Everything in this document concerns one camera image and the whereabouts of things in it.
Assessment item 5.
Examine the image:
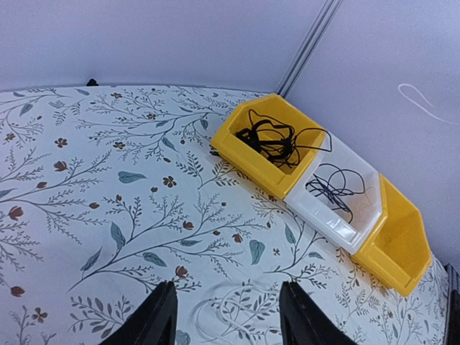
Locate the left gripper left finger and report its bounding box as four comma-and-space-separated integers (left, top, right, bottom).
101, 282, 178, 345

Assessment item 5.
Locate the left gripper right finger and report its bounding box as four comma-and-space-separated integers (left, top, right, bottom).
279, 282, 356, 345

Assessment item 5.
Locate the thick white cable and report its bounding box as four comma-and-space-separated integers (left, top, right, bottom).
190, 283, 285, 345

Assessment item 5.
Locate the remaining thin black cable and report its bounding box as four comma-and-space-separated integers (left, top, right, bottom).
305, 163, 367, 224

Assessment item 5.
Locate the long thin black cable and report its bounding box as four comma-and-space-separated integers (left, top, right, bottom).
247, 109, 334, 170

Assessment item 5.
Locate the thick black cable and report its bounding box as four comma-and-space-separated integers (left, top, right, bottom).
235, 120, 295, 162

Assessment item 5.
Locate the near yellow bin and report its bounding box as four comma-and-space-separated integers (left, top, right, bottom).
351, 175, 432, 297

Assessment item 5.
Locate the yellow bin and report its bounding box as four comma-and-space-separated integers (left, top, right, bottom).
211, 93, 331, 199
351, 175, 432, 297

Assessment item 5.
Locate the white translucent bin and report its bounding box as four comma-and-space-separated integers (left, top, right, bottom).
284, 136, 382, 254

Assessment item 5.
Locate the floral table mat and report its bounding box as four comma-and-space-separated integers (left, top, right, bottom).
1, 86, 448, 344

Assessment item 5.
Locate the far yellow bin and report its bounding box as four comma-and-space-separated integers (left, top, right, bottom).
211, 93, 331, 199

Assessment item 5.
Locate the right aluminium frame post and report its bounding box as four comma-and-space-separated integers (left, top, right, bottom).
275, 0, 343, 98

